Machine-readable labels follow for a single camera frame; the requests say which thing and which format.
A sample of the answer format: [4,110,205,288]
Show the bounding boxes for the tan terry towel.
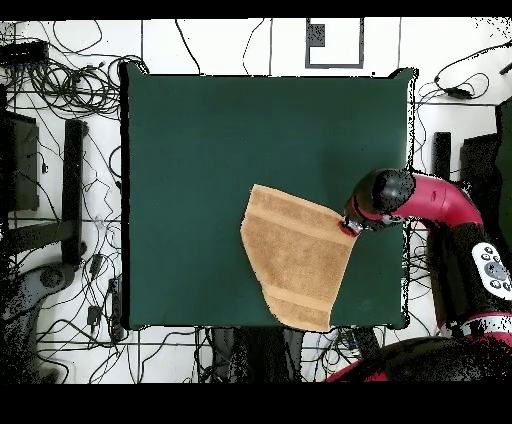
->
[239,183,360,334]

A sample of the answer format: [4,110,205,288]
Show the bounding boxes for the wide black power strip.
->
[350,326,385,361]

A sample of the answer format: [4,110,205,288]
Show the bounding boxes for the black stand bar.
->
[432,131,453,180]
[60,118,88,266]

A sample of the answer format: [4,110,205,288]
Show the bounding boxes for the black box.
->
[0,110,40,213]
[458,133,502,197]

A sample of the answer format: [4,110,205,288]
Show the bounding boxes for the black power adapter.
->
[444,86,474,101]

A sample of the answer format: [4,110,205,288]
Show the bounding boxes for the dark green table cloth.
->
[119,65,418,332]

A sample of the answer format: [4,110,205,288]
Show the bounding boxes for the narrow black power strip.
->
[107,276,126,342]

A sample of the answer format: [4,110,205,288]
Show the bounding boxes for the grey chair base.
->
[0,261,79,321]

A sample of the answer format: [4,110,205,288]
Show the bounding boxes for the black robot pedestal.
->
[206,325,305,384]

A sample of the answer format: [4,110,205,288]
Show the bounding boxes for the grey square floor frame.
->
[304,17,366,70]

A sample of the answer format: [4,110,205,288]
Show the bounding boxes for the black cable tangle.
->
[0,19,150,121]

